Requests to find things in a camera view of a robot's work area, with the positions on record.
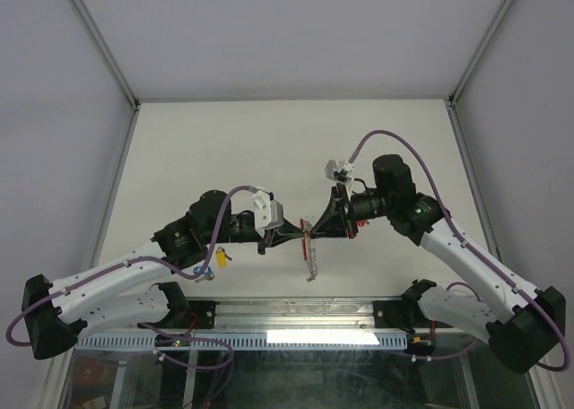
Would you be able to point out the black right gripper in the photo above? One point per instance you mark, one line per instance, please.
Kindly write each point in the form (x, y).
(334, 221)

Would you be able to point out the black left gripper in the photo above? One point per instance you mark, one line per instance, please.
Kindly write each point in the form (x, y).
(278, 236)

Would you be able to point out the metal keyring holder red handle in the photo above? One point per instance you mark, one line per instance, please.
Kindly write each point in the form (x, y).
(309, 252)

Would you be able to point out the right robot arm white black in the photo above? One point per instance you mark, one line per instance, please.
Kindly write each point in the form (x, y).
(520, 322)

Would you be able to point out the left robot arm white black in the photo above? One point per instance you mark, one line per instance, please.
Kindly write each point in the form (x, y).
(137, 287)

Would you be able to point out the blue tag key on table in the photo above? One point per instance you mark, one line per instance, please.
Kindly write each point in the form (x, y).
(203, 275)

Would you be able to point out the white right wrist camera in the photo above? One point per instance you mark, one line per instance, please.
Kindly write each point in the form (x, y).
(339, 171)

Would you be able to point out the aluminium mounting rail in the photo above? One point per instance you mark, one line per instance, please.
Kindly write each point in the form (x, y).
(244, 314)

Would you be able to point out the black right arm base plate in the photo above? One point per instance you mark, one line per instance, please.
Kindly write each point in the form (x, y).
(403, 315)

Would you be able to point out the white slotted cable duct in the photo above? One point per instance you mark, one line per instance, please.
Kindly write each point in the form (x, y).
(274, 340)

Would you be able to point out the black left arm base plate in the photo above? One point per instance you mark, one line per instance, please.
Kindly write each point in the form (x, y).
(200, 315)

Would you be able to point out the right aluminium frame post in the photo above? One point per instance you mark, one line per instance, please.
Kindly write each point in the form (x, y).
(481, 50)

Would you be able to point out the aluminium frame post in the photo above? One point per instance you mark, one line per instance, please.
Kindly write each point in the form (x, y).
(481, 50)
(101, 46)

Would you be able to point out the left aluminium frame post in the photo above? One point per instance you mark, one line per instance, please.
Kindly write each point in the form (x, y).
(101, 46)

